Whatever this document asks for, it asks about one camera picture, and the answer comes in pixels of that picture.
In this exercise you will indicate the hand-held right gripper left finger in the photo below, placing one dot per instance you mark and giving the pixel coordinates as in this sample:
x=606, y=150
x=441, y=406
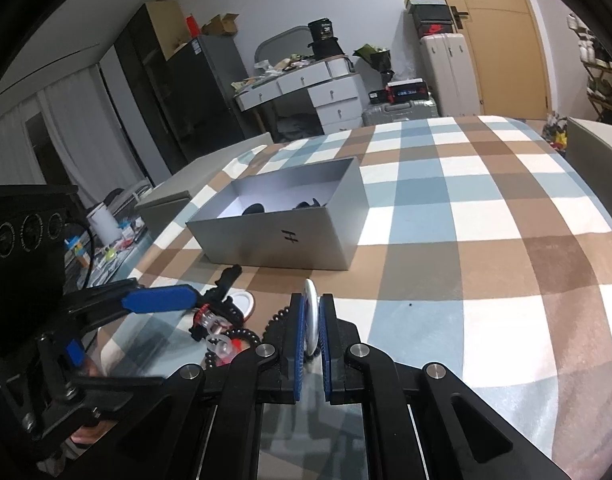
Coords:
x=297, y=350

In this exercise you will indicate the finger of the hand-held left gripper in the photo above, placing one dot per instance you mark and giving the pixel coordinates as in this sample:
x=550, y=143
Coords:
x=158, y=299
x=111, y=388

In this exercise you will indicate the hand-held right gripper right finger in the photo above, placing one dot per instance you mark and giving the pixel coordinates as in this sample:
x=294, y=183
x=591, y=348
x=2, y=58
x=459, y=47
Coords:
x=328, y=350

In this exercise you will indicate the plain white bangle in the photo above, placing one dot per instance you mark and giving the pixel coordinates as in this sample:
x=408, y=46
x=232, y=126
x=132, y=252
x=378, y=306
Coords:
x=311, y=310

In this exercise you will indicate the long black hair clip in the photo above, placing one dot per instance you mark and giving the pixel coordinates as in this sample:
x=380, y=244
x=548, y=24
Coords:
x=227, y=280

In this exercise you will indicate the grey cardboard box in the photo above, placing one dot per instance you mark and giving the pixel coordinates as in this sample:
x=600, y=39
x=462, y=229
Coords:
x=266, y=240

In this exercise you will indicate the cluttered side table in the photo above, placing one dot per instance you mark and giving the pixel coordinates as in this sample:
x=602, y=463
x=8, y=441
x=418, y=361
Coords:
x=116, y=255

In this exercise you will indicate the white paper roll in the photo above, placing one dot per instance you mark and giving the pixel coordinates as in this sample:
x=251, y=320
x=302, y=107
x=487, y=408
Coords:
x=105, y=225

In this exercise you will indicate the small black hair accessory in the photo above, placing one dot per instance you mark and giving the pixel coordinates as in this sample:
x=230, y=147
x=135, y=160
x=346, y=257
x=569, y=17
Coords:
x=255, y=208

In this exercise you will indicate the black claw clip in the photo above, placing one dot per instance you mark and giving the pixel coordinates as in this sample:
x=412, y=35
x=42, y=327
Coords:
x=306, y=204

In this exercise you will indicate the white curtain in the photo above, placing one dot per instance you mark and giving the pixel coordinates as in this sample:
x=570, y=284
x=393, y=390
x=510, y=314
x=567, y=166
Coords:
x=86, y=125

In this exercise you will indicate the black wardrobe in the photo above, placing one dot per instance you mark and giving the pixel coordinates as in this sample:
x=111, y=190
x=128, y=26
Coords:
x=136, y=90

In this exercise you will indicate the checked bed sheet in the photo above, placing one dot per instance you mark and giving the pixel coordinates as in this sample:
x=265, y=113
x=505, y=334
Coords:
x=486, y=210

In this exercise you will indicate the black refrigerator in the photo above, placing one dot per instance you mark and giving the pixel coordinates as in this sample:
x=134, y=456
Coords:
x=211, y=90

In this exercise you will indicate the silver suitcase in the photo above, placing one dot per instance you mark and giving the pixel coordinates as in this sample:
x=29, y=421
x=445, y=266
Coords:
x=398, y=112

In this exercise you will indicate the desk clutter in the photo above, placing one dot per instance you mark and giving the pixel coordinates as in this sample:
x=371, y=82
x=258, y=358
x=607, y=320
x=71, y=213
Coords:
x=266, y=72

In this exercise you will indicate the white desk with drawers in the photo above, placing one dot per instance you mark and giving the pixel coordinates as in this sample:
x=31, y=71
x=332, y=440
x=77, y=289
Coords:
x=336, y=95

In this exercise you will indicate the black and red box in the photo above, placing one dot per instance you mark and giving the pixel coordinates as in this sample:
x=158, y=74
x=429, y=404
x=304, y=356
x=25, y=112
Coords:
x=401, y=91

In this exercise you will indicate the large tan cardboard box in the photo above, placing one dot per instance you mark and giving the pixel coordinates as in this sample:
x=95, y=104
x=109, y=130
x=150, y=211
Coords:
x=168, y=25

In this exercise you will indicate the small open cardboard box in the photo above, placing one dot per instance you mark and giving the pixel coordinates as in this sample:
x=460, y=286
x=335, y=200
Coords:
x=221, y=24

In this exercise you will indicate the dark wrapped flower bouquet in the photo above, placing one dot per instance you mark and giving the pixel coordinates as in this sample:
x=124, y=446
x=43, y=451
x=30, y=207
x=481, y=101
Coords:
x=376, y=60

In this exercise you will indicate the beige suitcase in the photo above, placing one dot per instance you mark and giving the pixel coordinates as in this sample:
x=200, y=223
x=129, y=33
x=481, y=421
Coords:
x=448, y=75

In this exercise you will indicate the black box stack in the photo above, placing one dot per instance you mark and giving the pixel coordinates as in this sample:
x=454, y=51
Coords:
x=326, y=40

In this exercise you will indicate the colourful floor clutter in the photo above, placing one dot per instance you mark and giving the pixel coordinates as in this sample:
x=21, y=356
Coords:
x=557, y=130

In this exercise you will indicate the black shoe box red logo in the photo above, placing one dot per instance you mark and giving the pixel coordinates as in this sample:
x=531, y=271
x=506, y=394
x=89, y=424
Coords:
x=431, y=29

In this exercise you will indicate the plain black shoe box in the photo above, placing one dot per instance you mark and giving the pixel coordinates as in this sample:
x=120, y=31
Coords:
x=430, y=14

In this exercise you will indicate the wooden door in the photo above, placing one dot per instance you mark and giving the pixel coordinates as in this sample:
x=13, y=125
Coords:
x=506, y=45

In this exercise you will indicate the wooden shoe rack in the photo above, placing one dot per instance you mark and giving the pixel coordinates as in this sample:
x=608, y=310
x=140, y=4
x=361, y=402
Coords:
x=603, y=85

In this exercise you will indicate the rows of shoes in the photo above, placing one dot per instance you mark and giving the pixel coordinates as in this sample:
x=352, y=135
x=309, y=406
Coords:
x=586, y=50

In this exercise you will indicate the grey arched frame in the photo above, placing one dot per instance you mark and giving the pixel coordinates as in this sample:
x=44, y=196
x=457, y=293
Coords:
x=276, y=42

